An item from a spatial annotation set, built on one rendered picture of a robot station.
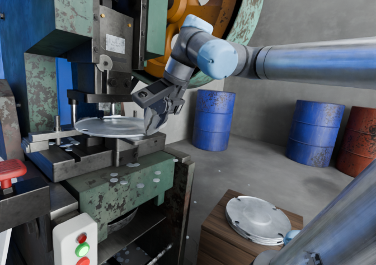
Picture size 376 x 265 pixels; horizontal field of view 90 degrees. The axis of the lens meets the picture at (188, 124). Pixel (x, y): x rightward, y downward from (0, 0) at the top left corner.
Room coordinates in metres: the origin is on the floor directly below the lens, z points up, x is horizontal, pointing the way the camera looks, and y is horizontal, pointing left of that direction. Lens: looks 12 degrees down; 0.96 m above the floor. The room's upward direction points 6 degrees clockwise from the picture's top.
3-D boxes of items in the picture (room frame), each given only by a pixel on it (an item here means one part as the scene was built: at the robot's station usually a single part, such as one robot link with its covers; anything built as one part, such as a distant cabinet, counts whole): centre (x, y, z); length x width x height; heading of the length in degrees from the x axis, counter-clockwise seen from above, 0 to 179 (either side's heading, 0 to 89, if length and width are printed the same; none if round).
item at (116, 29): (0.72, 0.31, 1.04); 0.17 x 0.15 x 0.30; 54
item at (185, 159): (1.04, 0.30, 0.45); 0.92 x 0.12 x 0.90; 54
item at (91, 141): (0.74, 0.35, 0.72); 0.20 x 0.16 x 0.03; 144
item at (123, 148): (0.64, 0.21, 0.72); 0.25 x 0.14 x 0.14; 54
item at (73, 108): (0.71, 0.45, 0.81); 0.02 x 0.02 x 0.14
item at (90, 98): (0.74, 0.35, 0.86); 0.20 x 0.16 x 0.05; 144
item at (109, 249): (0.75, 0.36, 0.31); 0.43 x 0.42 x 0.01; 144
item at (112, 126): (0.67, 0.25, 0.78); 0.29 x 0.29 x 0.01
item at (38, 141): (0.61, 0.45, 0.76); 0.17 x 0.06 x 0.10; 144
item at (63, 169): (0.74, 0.35, 0.68); 0.45 x 0.30 x 0.06; 144
